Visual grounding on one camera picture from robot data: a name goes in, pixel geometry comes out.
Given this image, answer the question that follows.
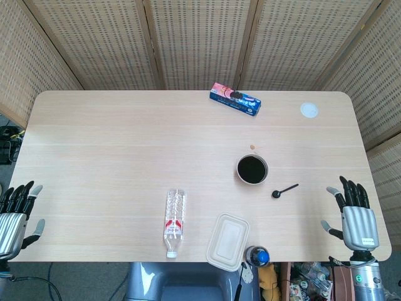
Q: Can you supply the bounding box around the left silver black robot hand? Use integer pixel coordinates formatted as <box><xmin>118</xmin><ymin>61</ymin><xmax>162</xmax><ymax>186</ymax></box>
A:
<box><xmin>0</xmin><ymin>181</ymin><xmax>46</xmax><ymax>255</ymax></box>

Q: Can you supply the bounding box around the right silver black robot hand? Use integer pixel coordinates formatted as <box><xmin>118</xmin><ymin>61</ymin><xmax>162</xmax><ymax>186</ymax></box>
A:
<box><xmin>320</xmin><ymin>175</ymin><xmax>380</xmax><ymax>253</ymax></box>

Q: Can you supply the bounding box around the black plastic spoon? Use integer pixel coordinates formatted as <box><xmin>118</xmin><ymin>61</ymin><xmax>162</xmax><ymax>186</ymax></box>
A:
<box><xmin>271</xmin><ymin>183</ymin><xmax>299</xmax><ymax>199</ymax></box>

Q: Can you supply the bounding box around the white bowl of dark liquid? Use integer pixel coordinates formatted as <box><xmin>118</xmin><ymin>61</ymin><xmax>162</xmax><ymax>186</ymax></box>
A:
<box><xmin>236</xmin><ymin>154</ymin><xmax>269</xmax><ymax>186</ymax></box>

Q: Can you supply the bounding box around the white takeaway food container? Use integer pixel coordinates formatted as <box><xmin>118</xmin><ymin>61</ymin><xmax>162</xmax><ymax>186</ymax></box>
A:
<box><xmin>206</xmin><ymin>212</ymin><xmax>251</xmax><ymax>272</ymax></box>

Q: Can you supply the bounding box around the blue cardboard box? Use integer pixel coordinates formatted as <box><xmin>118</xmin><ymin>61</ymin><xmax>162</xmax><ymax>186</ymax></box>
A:
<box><xmin>209</xmin><ymin>82</ymin><xmax>262</xmax><ymax>119</ymax></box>

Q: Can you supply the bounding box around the woven bamboo screen panel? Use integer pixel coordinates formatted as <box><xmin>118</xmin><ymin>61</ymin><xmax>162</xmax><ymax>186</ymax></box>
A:
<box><xmin>142</xmin><ymin>0</ymin><xmax>259</xmax><ymax>92</ymax></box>
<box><xmin>234</xmin><ymin>0</ymin><xmax>392</xmax><ymax>92</ymax></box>
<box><xmin>0</xmin><ymin>0</ymin><xmax>84</xmax><ymax>129</ymax></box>
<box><xmin>319</xmin><ymin>0</ymin><xmax>401</xmax><ymax>151</ymax></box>
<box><xmin>365</xmin><ymin>133</ymin><xmax>401</xmax><ymax>251</ymax></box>
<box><xmin>23</xmin><ymin>0</ymin><xmax>165</xmax><ymax>92</ymax></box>

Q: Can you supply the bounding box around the pile of packaged goods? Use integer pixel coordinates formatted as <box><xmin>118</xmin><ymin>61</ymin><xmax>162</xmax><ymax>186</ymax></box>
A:
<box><xmin>281</xmin><ymin>261</ymin><xmax>357</xmax><ymax>301</ymax></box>

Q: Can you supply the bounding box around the dark drink bottle blue cap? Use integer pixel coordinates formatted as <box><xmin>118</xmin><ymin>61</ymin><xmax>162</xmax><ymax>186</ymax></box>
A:
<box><xmin>244</xmin><ymin>245</ymin><xmax>271</xmax><ymax>267</ymax></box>

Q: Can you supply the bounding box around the yellow soft object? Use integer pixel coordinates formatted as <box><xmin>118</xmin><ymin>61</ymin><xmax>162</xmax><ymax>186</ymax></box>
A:
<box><xmin>258</xmin><ymin>263</ymin><xmax>283</xmax><ymax>301</ymax></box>

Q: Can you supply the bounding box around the white round table cap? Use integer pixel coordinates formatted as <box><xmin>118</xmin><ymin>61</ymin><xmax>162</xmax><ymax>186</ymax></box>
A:
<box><xmin>299</xmin><ymin>102</ymin><xmax>320</xmax><ymax>119</ymax></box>

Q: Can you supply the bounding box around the clear plastic water bottle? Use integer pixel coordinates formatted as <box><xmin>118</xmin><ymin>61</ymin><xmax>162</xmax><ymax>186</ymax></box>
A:
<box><xmin>162</xmin><ymin>189</ymin><xmax>188</xmax><ymax>259</ymax></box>

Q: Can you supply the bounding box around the grey robot torso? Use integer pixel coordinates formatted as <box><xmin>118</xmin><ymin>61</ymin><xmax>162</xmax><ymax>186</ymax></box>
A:
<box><xmin>125</xmin><ymin>261</ymin><xmax>261</xmax><ymax>301</ymax></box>

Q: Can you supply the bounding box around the thin black floor cable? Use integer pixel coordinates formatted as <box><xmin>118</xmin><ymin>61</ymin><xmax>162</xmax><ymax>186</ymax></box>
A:
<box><xmin>9</xmin><ymin>263</ymin><xmax>63</xmax><ymax>301</ymax></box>

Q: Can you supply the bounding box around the black cable bundle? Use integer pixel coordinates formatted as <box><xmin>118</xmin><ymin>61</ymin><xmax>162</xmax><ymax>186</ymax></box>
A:
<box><xmin>0</xmin><ymin>125</ymin><xmax>26</xmax><ymax>164</ymax></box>

